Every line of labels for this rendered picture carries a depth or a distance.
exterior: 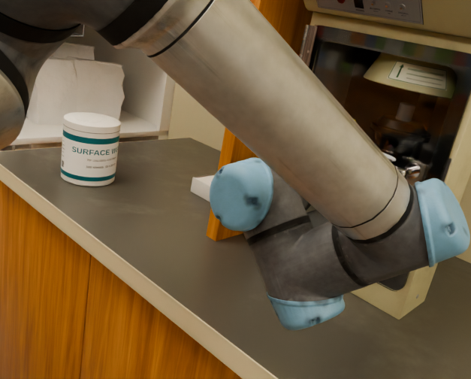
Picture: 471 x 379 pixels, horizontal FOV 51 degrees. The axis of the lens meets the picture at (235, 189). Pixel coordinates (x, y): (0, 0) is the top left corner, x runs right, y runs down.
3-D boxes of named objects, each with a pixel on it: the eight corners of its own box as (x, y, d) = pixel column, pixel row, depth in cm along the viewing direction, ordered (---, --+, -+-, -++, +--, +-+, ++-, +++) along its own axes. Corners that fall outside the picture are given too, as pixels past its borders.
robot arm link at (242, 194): (220, 249, 54) (194, 178, 56) (281, 230, 62) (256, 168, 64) (269, 225, 49) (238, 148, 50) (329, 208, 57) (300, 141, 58)
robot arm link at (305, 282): (360, 313, 46) (315, 207, 48) (269, 341, 53) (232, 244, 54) (387, 293, 53) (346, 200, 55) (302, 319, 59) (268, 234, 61)
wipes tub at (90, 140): (97, 166, 130) (101, 110, 125) (125, 183, 122) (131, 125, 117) (49, 171, 120) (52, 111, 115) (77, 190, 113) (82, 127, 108)
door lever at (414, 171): (366, 161, 84) (370, 147, 83) (418, 180, 78) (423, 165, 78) (350, 164, 80) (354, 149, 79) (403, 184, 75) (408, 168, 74)
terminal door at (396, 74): (268, 222, 102) (312, 22, 89) (402, 294, 84) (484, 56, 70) (265, 223, 102) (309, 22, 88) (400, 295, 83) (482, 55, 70)
